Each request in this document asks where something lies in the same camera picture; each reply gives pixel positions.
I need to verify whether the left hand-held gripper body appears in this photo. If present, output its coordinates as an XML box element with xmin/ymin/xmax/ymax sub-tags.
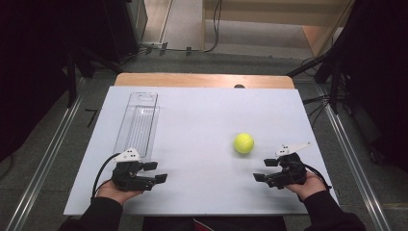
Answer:
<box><xmin>111</xmin><ymin>147</ymin><xmax>159</xmax><ymax>193</ymax></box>

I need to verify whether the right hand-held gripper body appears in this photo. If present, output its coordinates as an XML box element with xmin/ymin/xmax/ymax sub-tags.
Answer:
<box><xmin>265</xmin><ymin>141</ymin><xmax>313</xmax><ymax>191</ymax></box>

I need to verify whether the yellow tennis ball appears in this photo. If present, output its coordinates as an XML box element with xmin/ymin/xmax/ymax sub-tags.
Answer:
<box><xmin>233</xmin><ymin>132</ymin><xmax>256</xmax><ymax>155</ymax></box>

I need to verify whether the clear plastic container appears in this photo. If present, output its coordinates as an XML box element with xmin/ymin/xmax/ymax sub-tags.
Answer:
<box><xmin>113</xmin><ymin>91</ymin><xmax>161</xmax><ymax>161</ymax></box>

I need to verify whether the person's left hand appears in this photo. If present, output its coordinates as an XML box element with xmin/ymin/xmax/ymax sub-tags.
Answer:
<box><xmin>95</xmin><ymin>179</ymin><xmax>143</xmax><ymax>207</ymax></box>

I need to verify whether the person's right hand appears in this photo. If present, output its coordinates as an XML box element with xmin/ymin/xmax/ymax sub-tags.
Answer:
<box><xmin>284</xmin><ymin>170</ymin><xmax>328</xmax><ymax>202</ymax></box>

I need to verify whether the white board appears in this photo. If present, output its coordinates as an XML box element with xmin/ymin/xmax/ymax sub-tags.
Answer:
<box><xmin>63</xmin><ymin>85</ymin><xmax>340</xmax><ymax>217</ymax></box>

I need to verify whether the wooden table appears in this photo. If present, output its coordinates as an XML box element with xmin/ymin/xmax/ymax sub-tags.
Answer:
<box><xmin>114</xmin><ymin>72</ymin><xmax>295</xmax><ymax>90</ymax></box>

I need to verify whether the black stand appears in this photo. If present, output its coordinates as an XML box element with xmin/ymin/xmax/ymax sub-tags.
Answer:
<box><xmin>64</xmin><ymin>44</ymin><xmax>124</xmax><ymax>109</ymax></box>
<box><xmin>286</xmin><ymin>47</ymin><xmax>343</xmax><ymax>115</ymax></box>

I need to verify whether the dark curtain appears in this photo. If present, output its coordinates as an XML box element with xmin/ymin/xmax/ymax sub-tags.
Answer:
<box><xmin>0</xmin><ymin>0</ymin><xmax>112</xmax><ymax>163</ymax></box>
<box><xmin>323</xmin><ymin>0</ymin><xmax>408</xmax><ymax>172</ymax></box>

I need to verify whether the dark cabinet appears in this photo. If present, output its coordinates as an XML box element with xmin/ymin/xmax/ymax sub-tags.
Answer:
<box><xmin>105</xmin><ymin>0</ymin><xmax>149</xmax><ymax>64</ymax></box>

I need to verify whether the light wooden shelf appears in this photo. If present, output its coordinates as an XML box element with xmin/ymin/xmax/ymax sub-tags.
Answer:
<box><xmin>201</xmin><ymin>0</ymin><xmax>355</xmax><ymax>59</ymax></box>

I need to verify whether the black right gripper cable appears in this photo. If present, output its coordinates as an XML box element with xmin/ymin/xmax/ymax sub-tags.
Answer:
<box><xmin>288</xmin><ymin>160</ymin><xmax>333</xmax><ymax>192</ymax></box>

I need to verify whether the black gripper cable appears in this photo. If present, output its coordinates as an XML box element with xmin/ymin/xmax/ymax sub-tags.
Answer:
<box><xmin>288</xmin><ymin>160</ymin><xmax>333</xmax><ymax>192</ymax></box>
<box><xmin>90</xmin><ymin>152</ymin><xmax>122</xmax><ymax>200</ymax></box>

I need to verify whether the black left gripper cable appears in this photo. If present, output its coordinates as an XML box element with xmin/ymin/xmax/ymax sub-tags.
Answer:
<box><xmin>90</xmin><ymin>152</ymin><xmax>122</xmax><ymax>200</ymax></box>

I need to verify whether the metal floor rail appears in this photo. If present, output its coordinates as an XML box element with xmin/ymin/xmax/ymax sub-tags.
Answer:
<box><xmin>5</xmin><ymin>77</ymin><xmax>86</xmax><ymax>231</ymax></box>
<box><xmin>315</xmin><ymin>84</ymin><xmax>393</xmax><ymax>231</ymax></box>

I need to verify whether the bundle of black floor cables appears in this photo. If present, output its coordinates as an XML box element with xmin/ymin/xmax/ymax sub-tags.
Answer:
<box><xmin>302</xmin><ymin>93</ymin><xmax>332</xmax><ymax>127</ymax></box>

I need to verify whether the black hanging cable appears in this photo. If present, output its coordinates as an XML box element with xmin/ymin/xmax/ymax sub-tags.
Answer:
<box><xmin>184</xmin><ymin>0</ymin><xmax>224</xmax><ymax>54</ymax></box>

